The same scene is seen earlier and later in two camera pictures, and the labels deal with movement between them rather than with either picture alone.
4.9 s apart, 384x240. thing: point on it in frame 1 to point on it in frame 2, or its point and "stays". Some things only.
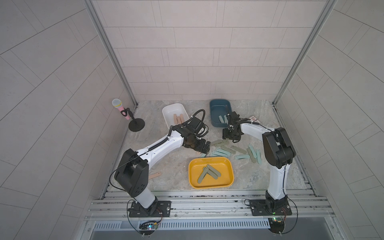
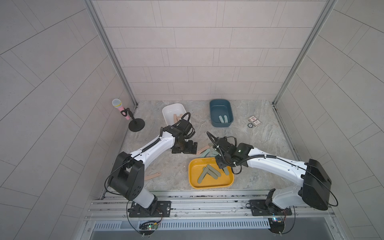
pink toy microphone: (117, 103) stays
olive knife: (205, 170) stays
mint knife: (221, 119) stays
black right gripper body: (231, 133) to (223, 159)
